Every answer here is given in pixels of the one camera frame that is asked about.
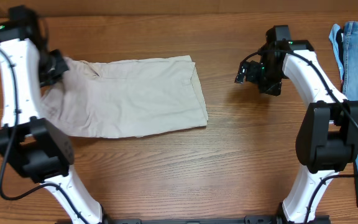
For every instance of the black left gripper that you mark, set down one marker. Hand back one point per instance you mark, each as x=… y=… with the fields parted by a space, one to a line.
x=62 y=68

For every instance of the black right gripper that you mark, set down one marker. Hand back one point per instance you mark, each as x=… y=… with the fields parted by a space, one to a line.
x=273 y=89

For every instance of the beige cotton shorts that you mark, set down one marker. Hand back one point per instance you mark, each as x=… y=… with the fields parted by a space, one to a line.
x=127 y=98

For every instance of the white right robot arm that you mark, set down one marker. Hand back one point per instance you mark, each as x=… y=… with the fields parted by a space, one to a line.
x=328 y=137

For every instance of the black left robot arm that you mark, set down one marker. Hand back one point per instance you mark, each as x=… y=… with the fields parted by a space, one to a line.
x=29 y=143

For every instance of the light blue garment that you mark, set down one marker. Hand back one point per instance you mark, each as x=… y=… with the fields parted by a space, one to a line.
x=336 y=38

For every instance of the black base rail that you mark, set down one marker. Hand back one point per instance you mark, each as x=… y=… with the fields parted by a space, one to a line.
x=191 y=220

